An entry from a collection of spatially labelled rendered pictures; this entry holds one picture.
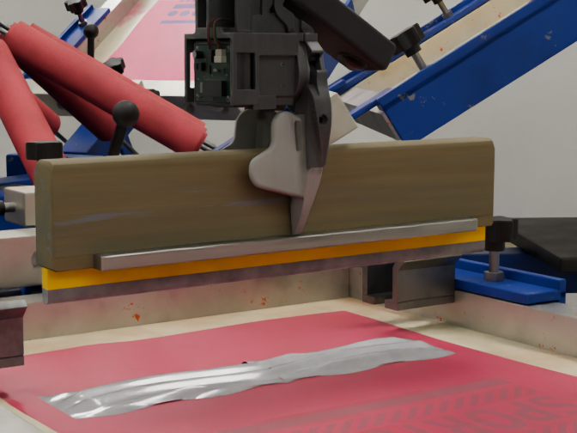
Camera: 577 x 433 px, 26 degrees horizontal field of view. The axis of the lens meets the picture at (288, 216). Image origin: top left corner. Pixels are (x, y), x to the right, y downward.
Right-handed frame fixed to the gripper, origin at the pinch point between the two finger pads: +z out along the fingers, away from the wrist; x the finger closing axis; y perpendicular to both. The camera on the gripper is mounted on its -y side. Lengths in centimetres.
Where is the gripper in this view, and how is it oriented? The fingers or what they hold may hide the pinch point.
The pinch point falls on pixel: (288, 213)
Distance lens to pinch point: 97.0
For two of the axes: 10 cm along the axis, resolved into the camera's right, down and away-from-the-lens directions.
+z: 0.0, 9.9, 1.3
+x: 5.6, 1.1, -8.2
